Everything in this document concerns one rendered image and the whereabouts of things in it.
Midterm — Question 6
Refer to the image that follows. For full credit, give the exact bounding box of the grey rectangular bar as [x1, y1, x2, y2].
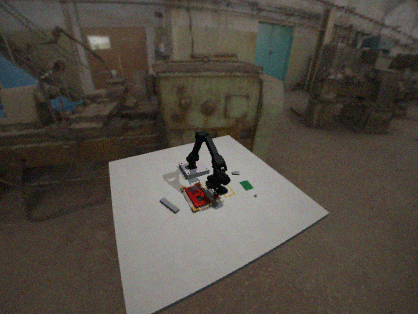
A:
[160, 197, 179, 213]

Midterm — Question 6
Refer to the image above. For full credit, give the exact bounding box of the green flat plate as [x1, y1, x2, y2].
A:
[240, 181, 254, 191]

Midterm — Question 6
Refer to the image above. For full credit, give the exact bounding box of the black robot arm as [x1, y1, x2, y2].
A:
[186, 131, 231, 189]

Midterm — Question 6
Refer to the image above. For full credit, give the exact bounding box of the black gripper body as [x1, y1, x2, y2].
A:
[207, 174, 228, 196]

